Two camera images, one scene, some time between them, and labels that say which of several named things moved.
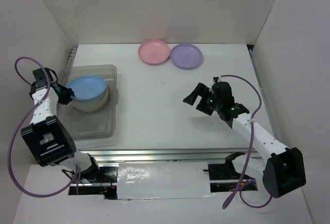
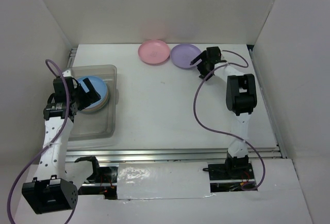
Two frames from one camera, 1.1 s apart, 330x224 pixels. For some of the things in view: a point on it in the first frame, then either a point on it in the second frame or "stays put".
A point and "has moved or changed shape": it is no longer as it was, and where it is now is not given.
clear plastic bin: [81, 125] stays put
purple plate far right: [186, 56] stays put
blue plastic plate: [86, 86] has moved or changed shape
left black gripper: [68, 92] to [93, 96]
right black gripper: [199, 90] to [204, 56]
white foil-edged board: [141, 181] stays put
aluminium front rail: [110, 156] stays put
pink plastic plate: [154, 51] stays put
